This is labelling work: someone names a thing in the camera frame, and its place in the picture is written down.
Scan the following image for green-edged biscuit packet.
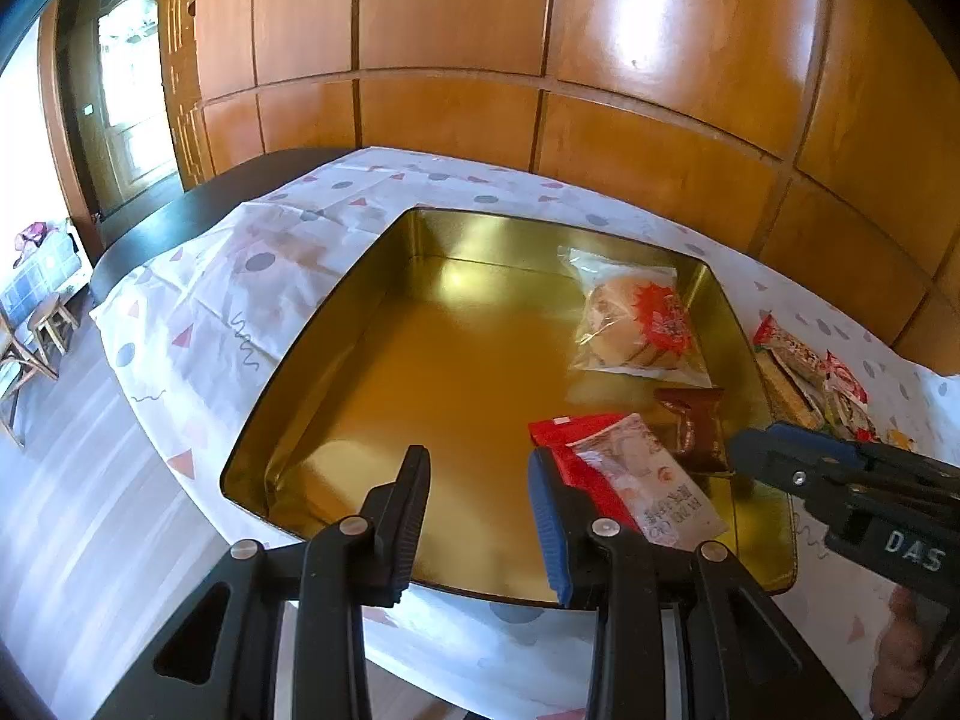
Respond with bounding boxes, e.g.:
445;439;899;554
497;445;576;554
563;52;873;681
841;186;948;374
755;349;827;431

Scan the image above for red white candy packet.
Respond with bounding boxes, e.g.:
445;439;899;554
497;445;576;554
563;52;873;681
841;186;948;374
823;351;869;413

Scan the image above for small wooden stool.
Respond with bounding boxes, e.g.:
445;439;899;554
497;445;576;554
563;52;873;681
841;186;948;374
28;293;80;356

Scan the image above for white pink snack packet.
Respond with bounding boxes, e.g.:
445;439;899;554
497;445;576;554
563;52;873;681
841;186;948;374
573;413;727;551

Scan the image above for shiny red snack packet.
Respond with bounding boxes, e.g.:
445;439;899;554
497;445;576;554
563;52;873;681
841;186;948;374
527;413;640;532

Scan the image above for plaid fabric chair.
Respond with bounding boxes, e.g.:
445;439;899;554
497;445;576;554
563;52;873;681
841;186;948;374
2;226;86;328

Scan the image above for wooden door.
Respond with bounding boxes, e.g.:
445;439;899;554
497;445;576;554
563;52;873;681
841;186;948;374
53;0;178;221

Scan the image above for gold metal tin tray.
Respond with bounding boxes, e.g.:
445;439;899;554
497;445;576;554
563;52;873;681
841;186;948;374
220;208;771;606

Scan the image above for dark brown snack packet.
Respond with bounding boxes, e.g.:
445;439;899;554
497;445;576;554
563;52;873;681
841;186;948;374
654;388;731;475

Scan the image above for white patterned tablecloth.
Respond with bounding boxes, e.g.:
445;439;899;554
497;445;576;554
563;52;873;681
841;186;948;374
94;148;958;718

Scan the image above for person's right hand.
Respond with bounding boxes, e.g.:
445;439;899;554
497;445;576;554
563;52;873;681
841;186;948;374
869;587;926;718

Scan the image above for red white cake packet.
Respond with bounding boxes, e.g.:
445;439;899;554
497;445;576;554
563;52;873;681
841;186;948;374
558;247;713;388

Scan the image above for long red cracker packet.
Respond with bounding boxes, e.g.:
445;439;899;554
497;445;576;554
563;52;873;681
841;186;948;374
754;314;827;387

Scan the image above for yellow white snack packet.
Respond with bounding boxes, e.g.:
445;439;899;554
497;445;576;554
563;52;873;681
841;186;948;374
885;427;916;452

